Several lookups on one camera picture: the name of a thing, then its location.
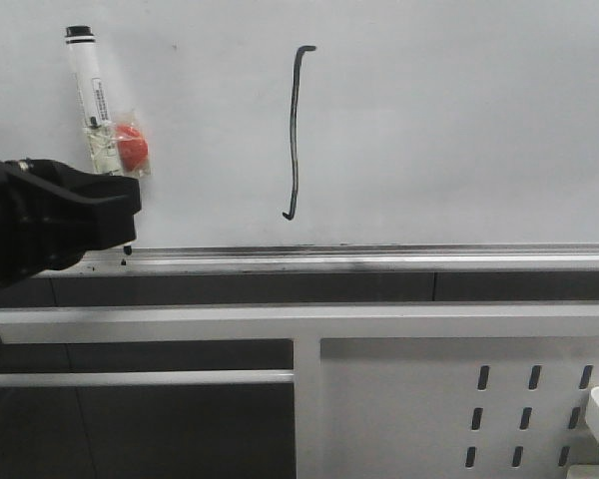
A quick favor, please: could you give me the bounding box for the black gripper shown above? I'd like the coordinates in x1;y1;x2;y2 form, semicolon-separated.
0;159;142;288

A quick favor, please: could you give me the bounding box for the white whiteboard marker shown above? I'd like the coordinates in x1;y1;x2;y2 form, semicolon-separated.
63;25;134;254

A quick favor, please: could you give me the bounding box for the aluminium whiteboard tray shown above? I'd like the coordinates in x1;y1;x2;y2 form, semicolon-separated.
40;243;599;278

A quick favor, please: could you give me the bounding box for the red round magnet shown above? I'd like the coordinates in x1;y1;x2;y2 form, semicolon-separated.
116;124;149;172

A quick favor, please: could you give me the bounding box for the white whiteboard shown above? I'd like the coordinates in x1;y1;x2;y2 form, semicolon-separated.
0;1;599;248

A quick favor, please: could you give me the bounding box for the white metal pegboard frame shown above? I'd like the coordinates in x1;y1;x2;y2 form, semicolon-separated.
0;304;599;478

